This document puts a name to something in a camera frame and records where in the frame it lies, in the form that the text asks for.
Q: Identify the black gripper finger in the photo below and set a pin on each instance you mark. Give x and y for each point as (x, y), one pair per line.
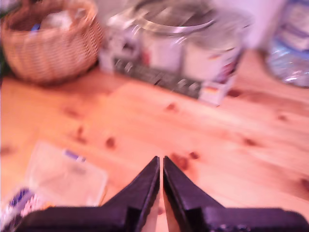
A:
(142, 193)
(181, 193)

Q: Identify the heap of pink pins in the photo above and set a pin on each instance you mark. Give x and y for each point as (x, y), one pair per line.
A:
(32, 204)

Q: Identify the heap of purple pins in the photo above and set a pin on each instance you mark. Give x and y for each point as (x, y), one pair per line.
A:
(17, 200)

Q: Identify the clear plastic pin organizer box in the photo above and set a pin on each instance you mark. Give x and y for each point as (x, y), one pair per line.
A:
(67, 178)

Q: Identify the cardboard tray with dark label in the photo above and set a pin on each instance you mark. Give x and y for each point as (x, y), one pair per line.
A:
(169, 79)

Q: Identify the large clear water bottle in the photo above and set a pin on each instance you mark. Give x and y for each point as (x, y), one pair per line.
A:
(289, 48)

